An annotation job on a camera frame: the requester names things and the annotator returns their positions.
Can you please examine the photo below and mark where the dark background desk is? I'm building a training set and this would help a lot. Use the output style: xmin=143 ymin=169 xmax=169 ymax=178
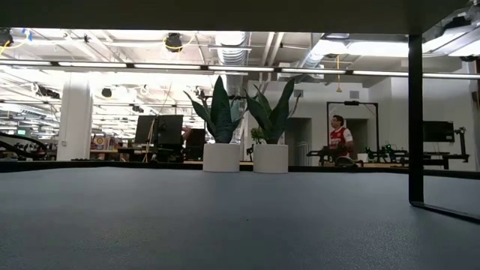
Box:
xmin=423 ymin=151 xmax=470 ymax=170

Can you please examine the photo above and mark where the colourful target board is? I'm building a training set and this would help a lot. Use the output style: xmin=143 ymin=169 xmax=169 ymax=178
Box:
xmin=91 ymin=134 xmax=117 ymax=151

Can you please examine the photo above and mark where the white round pillar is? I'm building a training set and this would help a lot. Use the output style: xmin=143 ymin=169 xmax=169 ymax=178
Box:
xmin=55 ymin=73 xmax=94 ymax=162

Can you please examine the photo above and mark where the person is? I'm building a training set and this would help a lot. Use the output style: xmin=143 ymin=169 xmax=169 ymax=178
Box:
xmin=328 ymin=114 xmax=355 ymax=158

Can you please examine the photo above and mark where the black computer monitor back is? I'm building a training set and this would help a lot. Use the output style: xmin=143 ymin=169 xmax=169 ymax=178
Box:
xmin=156 ymin=114 xmax=185 ymax=148
xmin=133 ymin=115 xmax=159 ymax=146

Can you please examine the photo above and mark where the small green background plant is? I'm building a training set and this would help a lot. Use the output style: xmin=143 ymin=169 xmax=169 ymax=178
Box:
xmin=250 ymin=127 xmax=266 ymax=146

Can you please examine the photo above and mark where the silver ceiling duct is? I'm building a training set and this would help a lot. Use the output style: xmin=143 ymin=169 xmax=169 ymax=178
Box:
xmin=215 ymin=31 xmax=251 ymax=67

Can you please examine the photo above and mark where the black wall monitor screen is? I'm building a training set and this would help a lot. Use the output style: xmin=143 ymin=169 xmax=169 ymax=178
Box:
xmin=422 ymin=120 xmax=455 ymax=143

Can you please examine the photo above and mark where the yellow hanging pendant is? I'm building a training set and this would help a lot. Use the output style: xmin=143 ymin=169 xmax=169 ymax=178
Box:
xmin=335 ymin=55 xmax=343 ymax=94

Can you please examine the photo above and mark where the wooden board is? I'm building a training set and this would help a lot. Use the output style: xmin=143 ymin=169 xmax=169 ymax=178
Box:
xmin=0 ymin=0 xmax=480 ymax=225

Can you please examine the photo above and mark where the snake plant in white pot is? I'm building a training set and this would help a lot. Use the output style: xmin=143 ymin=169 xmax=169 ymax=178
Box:
xmin=182 ymin=75 xmax=248 ymax=173
xmin=242 ymin=76 xmax=301 ymax=174

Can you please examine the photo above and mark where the black rectangular door frame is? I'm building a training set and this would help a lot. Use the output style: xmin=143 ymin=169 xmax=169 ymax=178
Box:
xmin=326 ymin=100 xmax=380 ymax=166

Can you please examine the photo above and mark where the black office chair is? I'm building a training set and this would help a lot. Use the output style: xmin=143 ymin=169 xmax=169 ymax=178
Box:
xmin=184 ymin=128 xmax=207 ymax=161

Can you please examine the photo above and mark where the black ceiling-mounted device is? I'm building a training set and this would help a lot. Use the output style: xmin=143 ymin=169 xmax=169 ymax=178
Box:
xmin=0 ymin=28 xmax=14 ymax=48

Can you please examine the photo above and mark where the black ceiling dome camera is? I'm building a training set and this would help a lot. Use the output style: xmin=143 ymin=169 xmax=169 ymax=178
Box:
xmin=164 ymin=32 xmax=184 ymax=53

